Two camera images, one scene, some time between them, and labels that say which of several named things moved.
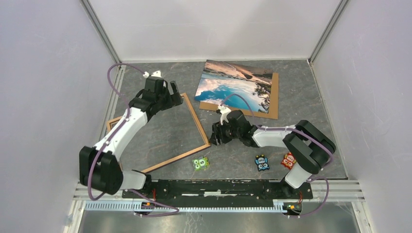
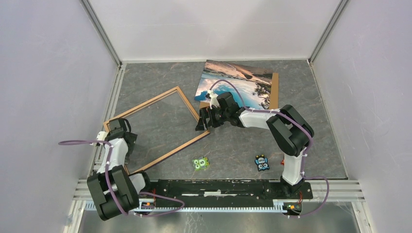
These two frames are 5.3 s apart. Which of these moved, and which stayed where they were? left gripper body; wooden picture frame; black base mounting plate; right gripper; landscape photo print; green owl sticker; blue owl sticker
Moved: left gripper body; wooden picture frame; right gripper
Stayed: blue owl sticker; black base mounting plate; green owl sticker; landscape photo print
